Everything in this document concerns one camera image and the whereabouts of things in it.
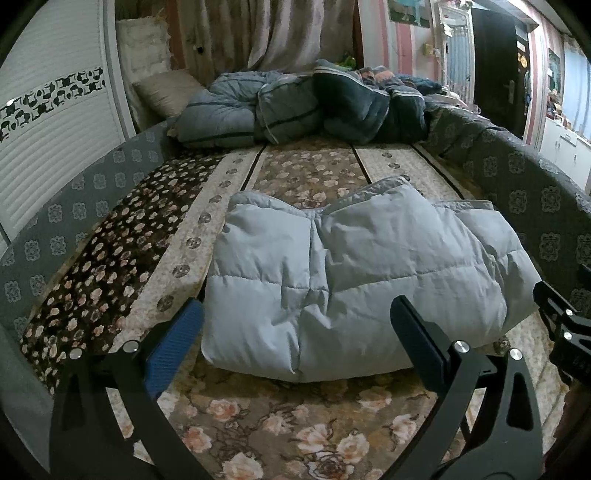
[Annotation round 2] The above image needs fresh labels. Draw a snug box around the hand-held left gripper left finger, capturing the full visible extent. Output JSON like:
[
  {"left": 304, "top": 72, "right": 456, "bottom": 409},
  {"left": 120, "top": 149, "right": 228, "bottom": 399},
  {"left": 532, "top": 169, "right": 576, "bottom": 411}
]
[{"left": 50, "top": 299, "right": 208, "bottom": 480}]

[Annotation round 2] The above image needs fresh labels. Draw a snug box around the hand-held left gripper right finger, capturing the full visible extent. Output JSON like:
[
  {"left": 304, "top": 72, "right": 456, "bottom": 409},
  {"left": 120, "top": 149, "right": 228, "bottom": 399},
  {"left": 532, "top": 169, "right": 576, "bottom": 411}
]
[{"left": 390, "top": 295, "right": 546, "bottom": 480}]

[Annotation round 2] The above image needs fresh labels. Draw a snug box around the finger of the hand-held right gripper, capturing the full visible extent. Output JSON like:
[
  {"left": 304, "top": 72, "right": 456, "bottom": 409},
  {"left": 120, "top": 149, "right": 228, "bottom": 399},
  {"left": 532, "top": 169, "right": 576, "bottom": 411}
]
[{"left": 533, "top": 281, "right": 591, "bottom": 335}]

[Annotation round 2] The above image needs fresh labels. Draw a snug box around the light blue puffer jacket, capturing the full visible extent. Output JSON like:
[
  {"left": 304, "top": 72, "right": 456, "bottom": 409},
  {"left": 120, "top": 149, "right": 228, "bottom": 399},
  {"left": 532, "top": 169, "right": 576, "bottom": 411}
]
[{"left": 201, "top": 175, "right": 543, "bottom": 384}]

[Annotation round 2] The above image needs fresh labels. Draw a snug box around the grey patterned bedspread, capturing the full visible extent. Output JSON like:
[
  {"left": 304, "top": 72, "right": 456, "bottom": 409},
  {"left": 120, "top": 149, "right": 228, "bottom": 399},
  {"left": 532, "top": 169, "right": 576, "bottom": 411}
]
[{"left": 0, "top": 106, "right": 591, "bottom": 342}]

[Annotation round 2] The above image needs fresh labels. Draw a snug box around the white cabinet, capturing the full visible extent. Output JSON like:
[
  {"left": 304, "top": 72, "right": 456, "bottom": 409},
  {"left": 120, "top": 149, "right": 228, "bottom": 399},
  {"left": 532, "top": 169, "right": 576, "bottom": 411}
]
[{"left": 538, "top": 115, "right": 591, "bottom": 195}]

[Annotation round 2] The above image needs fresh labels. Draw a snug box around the floral patterned blanket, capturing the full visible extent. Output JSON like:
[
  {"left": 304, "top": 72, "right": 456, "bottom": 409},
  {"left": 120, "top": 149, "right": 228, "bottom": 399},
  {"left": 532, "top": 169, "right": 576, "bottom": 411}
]
[{"left": 18, "top": 138, "right": 573, "bottom": 480}]

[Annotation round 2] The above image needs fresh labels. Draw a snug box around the light blue window curtain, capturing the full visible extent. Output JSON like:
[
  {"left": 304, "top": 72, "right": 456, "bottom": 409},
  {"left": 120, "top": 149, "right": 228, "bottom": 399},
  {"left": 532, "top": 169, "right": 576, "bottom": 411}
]
[{"left": 561, "top": 41, "right": 591, "bottom": 139}]

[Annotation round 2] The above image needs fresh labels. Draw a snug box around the grey-blue striped quilt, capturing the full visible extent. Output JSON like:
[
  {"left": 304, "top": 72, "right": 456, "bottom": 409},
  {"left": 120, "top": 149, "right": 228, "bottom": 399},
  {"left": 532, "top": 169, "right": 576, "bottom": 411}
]
[{"left": 173, "top": 70, "right": 324, "bottom": 148}]

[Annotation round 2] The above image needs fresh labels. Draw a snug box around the dark door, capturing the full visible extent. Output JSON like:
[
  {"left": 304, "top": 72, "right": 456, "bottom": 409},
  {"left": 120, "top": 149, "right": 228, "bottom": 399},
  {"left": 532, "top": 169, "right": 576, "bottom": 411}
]
[{"left": 471, "top": 7, "right": 532, "bottom": 139}]

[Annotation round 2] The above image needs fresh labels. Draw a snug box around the white wardrobe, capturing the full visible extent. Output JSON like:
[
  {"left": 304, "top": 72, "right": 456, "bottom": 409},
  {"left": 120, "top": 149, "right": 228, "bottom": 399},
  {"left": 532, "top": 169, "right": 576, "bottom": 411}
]
[{"left": 0, "top": 0, "right": 134, "bottom": 241}]

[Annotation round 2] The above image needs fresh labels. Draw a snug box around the beige pillow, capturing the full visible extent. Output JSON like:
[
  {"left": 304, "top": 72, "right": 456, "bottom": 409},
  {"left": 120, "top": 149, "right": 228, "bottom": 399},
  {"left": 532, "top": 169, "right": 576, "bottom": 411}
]
[{"left": 133, "top": 69, "right": 204, "bottom": 118}]

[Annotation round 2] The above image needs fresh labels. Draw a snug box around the white fluffy cushion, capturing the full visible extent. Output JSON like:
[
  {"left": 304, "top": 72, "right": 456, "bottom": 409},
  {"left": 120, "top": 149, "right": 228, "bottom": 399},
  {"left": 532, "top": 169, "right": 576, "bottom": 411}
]
[{"left": 115, "top": 18, "right": 171, "bottom": 130}]

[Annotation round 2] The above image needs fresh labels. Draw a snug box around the patterned curtain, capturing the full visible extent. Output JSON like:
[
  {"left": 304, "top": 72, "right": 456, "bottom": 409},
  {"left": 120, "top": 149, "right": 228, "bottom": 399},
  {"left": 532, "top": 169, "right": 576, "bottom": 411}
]
[{"left": 175, "top": 0, "right": 361, "bottom": 79}]

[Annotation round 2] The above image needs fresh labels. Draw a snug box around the small wall picture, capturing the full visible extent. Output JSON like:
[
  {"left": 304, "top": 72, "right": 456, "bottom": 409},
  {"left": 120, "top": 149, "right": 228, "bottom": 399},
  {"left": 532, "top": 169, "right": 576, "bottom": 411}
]
[{"left": 547, "top": 48, "right": 561, "bottom": 93}]

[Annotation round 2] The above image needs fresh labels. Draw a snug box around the wall poster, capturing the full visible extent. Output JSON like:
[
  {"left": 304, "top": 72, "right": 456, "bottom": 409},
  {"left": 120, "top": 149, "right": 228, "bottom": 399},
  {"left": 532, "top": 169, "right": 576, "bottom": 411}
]
[{"left": 388, "top": 0, "right": 432, "bottom": 26}]

